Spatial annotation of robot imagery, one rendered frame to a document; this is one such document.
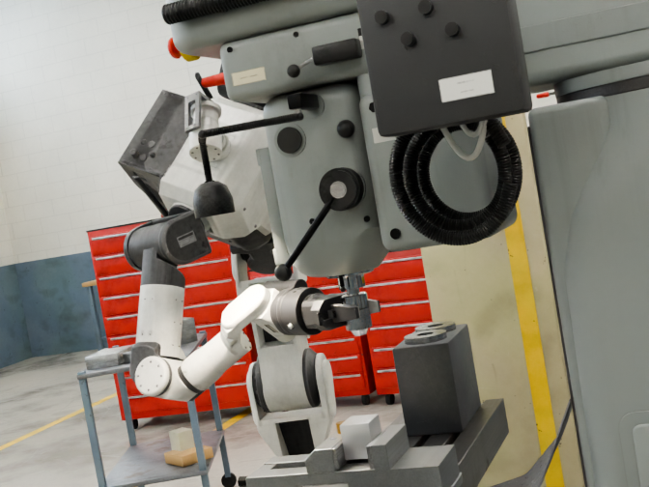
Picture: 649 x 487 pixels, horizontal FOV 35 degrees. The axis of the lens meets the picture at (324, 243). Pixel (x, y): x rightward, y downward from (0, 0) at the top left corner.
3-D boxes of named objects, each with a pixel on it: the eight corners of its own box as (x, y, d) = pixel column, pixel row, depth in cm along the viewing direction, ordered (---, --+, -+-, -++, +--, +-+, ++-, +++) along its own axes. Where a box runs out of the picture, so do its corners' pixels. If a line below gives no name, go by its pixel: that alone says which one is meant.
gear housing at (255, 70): (224, 102, 171) (213, 43, 171) (279, 105, 194) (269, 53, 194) (416, 62, 160) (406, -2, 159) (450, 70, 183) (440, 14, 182)
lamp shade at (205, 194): (195, 218, 185) (189, 185, 185) (235, 212, 186) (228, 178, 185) (195, 218, 178) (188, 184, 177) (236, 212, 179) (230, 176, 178)
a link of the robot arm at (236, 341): (265, 297, 190) (213, 341, 193) (296, 321, 195) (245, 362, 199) (259, 276, 195) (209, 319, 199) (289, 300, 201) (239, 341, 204)
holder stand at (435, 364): (406, 437, 212) (389, 342, 211) (429, 410, 233) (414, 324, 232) (463, 432, 208) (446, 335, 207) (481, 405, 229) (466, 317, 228)
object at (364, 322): (377, 324, 182) (372, 296, 181) (365, 329, 178) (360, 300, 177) (352, 327, 184) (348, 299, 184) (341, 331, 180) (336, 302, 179)
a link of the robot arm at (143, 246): (125, 288, 211) (129, 223, 214) (160, 294, 217) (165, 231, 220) (156, 282, 203) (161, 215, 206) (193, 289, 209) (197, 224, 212)
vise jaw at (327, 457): (306, 473, 171) (302, 450, 171) (331, 451, 183) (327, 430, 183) (340, 471, 169) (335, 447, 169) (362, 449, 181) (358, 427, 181)
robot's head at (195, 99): (203, 151, 210) (179, 134, 204) (204, 116, 214) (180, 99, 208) (227, 140, 207) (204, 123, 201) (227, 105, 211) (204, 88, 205)
